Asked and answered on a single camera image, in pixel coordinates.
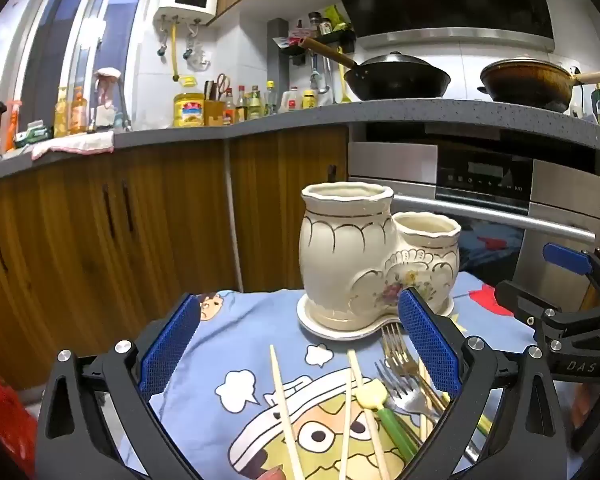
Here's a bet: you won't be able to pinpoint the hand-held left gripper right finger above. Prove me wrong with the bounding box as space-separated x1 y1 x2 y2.
397 287 571 480

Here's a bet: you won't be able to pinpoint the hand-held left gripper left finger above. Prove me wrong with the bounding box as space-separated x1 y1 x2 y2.
36 292 203 480

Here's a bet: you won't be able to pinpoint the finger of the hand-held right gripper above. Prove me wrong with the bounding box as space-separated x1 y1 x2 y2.
542 242 600 311
495 280 600 333

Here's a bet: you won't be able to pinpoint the gold metal fork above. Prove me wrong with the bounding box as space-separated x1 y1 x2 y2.
380 322 451 413

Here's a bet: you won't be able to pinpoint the pale wooden chopstick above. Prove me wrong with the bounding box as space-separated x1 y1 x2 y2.
338 367 355 480
418 357 431 443
269 344 307 480
347 350 392 480

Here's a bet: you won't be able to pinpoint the silver metal fork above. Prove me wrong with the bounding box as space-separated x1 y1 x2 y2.
374 359 481 466

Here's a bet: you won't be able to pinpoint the yellow tulip green handle utensil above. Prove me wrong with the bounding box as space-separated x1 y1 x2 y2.
356 379 421 463

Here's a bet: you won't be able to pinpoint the cream ceramic double utensil holder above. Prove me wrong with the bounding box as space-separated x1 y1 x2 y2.
296 182 462 342

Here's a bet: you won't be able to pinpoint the person's right hand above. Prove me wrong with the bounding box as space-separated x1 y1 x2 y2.
572 384 600 448

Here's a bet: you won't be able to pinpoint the blue cartoon printed cloth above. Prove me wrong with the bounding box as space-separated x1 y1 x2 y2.
147 270 581 480

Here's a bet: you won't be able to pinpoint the built-in steel oven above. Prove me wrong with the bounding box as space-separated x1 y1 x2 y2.
347 122 600 311

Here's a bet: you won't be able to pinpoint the wooden base cabinets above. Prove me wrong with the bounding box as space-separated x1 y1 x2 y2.
0 125 352 392

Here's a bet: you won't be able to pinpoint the red plastic item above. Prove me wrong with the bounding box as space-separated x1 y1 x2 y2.
0 352 37 478

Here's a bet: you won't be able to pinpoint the grey speckled kitchen countertop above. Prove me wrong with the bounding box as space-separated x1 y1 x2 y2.
0 97 600 188

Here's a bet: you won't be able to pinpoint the white pink dish cloth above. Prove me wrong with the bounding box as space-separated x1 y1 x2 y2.
30 130 116 161

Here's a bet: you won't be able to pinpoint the yellow cooking oil bottle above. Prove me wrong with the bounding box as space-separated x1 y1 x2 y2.
173 76 206 128

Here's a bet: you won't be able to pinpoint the wooden knife block with scissors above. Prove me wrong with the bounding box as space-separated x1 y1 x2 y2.
203 74 232 127

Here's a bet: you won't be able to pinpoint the amber dish soap bottle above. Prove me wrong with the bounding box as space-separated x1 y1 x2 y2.
70 86 88 135

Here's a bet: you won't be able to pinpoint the green glass bottle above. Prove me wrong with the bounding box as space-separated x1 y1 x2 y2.
247 85 264 121

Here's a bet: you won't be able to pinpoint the green box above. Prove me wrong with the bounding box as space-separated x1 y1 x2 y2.
15 122 52 147

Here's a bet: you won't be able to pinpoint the yellow dish soap bottle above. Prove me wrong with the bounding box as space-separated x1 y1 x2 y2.
54 86 70 138

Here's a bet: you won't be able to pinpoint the cloth-draped faucet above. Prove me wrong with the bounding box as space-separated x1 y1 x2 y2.
91 67 132 133

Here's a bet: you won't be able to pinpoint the orange spray bottle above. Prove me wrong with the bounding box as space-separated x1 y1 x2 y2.
4 100 23 152

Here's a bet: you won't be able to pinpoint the white jug with red label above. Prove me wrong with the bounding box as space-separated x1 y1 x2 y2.
279 86 303 113

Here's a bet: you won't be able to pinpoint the yellow hanging spatula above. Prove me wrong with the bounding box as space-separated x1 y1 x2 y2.
337 47 354 104

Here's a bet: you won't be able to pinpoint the steel hanging ladle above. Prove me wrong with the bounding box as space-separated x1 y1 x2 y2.
309 52 331 95

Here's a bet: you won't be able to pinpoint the sliding glass window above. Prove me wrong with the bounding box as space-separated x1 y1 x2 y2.
17 0 152 132

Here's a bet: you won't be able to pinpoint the green snack packet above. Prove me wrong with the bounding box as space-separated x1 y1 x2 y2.
328 5 351 31

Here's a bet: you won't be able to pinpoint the brown wok with wooden handle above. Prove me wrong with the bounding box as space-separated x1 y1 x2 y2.
477 58 600 112

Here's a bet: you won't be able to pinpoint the black wok with wooden handle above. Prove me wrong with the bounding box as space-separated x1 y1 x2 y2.
300 36 452 102

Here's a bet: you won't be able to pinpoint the yellow gas hose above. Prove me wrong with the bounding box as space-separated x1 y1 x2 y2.
170 24 182 82

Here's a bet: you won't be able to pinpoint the black wall spice shelf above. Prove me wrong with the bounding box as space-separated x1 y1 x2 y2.
279 27 357 66

